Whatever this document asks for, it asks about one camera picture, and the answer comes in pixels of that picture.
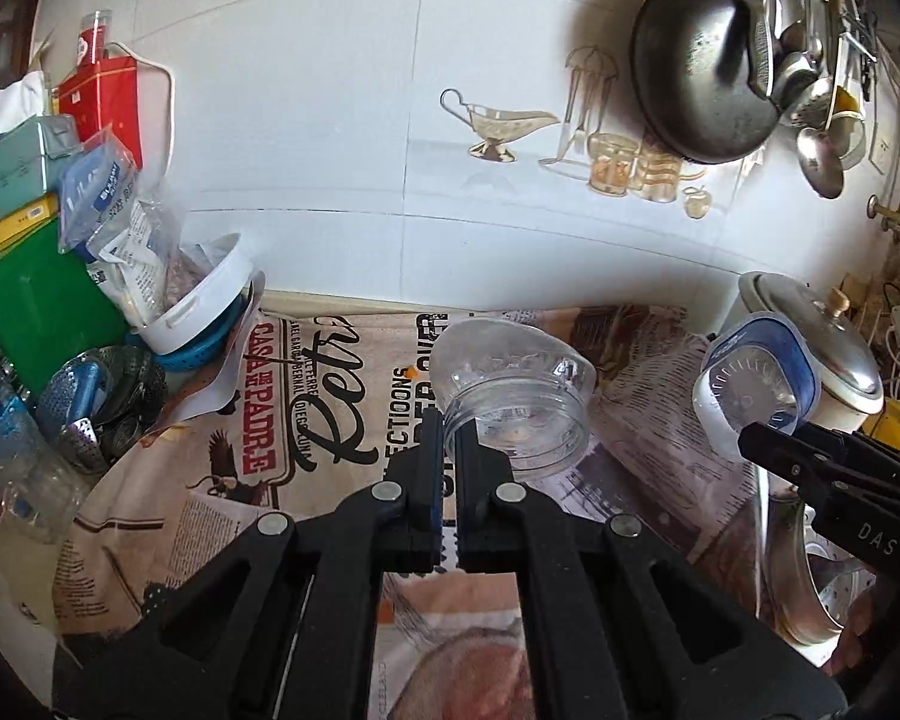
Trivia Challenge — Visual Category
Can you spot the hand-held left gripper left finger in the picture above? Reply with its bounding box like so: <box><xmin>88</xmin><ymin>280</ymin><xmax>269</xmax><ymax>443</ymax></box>
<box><xmin>51</xmin><ymin>412</ymin><xmax>449</xmax><ymax>720</ymax></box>

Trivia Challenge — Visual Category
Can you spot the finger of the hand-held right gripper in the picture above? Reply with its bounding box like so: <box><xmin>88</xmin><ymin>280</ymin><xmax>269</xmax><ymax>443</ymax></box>
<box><xmin>737</xmin><ymin>422</ymin><xmax>900</xmax><ymax>512</ymax></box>
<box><xmin>801</xmin><ymin>424</ymin><xmax>900</xmax><ymax>486</ymax></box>

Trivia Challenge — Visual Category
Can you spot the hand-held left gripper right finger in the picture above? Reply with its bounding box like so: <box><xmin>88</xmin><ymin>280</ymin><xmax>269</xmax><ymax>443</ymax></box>
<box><xmin>454</xmin><ymin>420</ymin><xmax>846</xmax><ymax>720</ymax></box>

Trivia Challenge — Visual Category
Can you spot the blue white plastic container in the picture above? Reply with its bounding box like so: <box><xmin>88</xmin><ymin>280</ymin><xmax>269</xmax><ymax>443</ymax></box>
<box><xmin>692</xmin><ymin>313</ymin><xmax>820</xmax><ymax>466</ymax></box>

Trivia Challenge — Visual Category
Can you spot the clear plastic jar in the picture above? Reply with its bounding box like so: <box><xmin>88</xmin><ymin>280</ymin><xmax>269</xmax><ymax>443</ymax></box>
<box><xmin>429</xmin><ymin>317</ymin><xmax>597</xmax><ymax>477</ymax></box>

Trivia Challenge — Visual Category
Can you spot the person's right hand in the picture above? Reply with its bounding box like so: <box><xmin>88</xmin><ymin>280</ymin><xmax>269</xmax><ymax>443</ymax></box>
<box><xmin>831</xmin><ymin>598</ymin><xmax>882</xmax><ymax>680</ymax></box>

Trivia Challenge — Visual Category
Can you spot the white rice cooker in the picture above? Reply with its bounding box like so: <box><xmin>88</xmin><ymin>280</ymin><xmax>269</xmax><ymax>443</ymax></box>
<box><xmin>736</xmin><ymin>271</ymin><xmax>887</xmax><ymax>437</ymax></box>

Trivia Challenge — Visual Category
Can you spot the steel pot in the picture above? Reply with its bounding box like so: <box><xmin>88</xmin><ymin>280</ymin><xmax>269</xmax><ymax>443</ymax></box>
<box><xmin>765</xmin><ymin>495</ymin><xmax>878</xmax><ymax>647</ymax></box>

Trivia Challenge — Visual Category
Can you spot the metal cooker lid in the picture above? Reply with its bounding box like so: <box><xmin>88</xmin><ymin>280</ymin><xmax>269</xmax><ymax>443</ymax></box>
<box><xmin>750</xmin><ymin>274</ymin><xmax>884</xmax><ymax>398</ymax></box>

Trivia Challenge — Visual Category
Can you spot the newspaper print tablecloth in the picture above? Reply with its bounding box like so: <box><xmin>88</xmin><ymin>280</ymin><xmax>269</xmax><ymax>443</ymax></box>
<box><xmin>52</xmin><ymin>304</ymin><xmax>803</xmax><ymax>720</ymax></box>

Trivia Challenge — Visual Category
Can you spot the blue plastic bowl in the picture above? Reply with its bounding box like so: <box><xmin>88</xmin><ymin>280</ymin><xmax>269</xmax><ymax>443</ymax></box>
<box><xmin>154</xmin><ymin>300</ymin><xmax>252</xmax><ymax>373</ymax></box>

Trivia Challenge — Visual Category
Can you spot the large metal ladle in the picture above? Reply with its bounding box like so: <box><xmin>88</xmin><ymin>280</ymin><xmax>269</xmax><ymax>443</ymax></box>
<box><xmin>795</xmin><ymin>75</ymin><xmax>848</xmax><ymax>200</ymax></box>

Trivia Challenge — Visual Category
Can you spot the white round container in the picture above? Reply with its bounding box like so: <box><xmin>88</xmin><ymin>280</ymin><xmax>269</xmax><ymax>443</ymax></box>
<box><xmin>131</xmin><ymin>232</ymin><xmax>256</xmax><ymax>356</ymax></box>

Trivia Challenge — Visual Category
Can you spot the metal steamer basket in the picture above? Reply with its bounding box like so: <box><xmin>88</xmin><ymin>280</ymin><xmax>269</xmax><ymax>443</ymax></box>
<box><xmin>37</xmin><ymin>345</ymin><xmax>167</xmax><ymax>473</ymax></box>

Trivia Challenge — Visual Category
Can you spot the white yellow mug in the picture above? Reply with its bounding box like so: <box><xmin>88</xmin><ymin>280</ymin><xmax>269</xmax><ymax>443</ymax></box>
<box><xmin>829</xmin><ymin>86</ymin><xmax>868</xmax><ymax>166</ymax></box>

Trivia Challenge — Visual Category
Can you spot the metal slotted skimmer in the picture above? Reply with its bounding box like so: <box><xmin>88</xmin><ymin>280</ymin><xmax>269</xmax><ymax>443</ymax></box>
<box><xmin>791</xmin><ymin>79</ymin><xmax>833</xmax><ymax>128</ymax></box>

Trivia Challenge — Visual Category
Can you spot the clear bag with white labels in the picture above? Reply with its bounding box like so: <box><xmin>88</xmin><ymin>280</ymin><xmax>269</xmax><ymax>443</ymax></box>
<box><xmin>86</xmin><ymin>199</ymin><xmax>188</xmax><ymax>327</ymax></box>

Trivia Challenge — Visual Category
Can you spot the dark metal wok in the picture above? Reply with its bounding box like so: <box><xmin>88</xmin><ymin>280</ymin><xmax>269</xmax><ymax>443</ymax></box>
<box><xmin>630</xmin><ymin>0</ymin><xmax>785</xmax><ymax>166</ymax></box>

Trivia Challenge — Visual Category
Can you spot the clear plastic bottle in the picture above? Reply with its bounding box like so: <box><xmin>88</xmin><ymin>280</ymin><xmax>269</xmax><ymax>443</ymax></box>
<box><xmin>0</xmin><ymin>382</ymin><xmax>95</xmax><ymax>545</ymax></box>

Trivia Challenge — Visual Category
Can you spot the green plastic board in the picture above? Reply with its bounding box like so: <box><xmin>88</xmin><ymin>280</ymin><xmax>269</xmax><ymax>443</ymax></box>
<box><xmin>0</xmin><ymin>221</ymin><xmax>132</xmax><ymax>398</ymax></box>

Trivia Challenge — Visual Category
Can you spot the blue plastic bag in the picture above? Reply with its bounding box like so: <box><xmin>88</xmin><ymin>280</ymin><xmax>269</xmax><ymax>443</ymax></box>
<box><xmin>58</xmin><ymin>127</ymin><xmax>140</xmax><ymax>252</ymax></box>

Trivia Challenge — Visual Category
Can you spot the yellow box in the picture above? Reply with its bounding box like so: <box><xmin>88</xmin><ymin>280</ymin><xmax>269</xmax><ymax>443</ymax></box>
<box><xmin>0</xmin><ymin>193</ymin><xmax>61</xmax><ymax>252</ymax></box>

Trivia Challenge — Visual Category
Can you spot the red paper bag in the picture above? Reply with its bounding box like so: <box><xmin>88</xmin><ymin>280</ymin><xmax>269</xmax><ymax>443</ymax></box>
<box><xmin>52</xmin><ymin>56</ymin><xmax>145</xmax><ymax>170</ymax></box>

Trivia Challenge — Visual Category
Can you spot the teal tin box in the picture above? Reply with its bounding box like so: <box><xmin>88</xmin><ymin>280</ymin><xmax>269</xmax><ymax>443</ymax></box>
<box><xmin>0</xmin><ymin>114</ymin><xmax>83</xmax><ymax>215</ymax></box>

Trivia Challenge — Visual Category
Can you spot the clear cup with red label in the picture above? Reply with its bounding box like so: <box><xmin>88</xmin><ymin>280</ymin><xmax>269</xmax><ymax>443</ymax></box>
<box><xmin>75</xmin><ymin>10</ymin><xmax>113</xmax><ymax>65</ymax></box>

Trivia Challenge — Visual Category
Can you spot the white cloth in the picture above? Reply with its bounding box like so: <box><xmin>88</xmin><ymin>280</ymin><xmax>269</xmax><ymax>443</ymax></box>
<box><xmin>0</xmin><ymin>71</ymin><xmax>52</xmax><ymax>147</ymax></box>

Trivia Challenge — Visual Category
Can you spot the white cord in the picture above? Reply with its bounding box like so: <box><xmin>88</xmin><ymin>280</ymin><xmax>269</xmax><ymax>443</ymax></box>
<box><xmin>105</xmin><ymin>41</ymin><xmax>176</xmax><ymax>192</ymax></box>

